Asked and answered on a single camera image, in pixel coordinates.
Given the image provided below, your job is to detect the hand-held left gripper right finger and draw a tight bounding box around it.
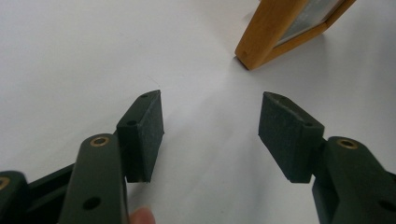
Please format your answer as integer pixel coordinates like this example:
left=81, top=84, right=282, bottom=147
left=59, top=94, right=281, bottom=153
left=258, top=91, right=396, bottom=224

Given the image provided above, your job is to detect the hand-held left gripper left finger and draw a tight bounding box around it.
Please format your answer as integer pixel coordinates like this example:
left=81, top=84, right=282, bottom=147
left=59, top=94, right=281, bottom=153
left=58, top=90, right=165, bottom=224

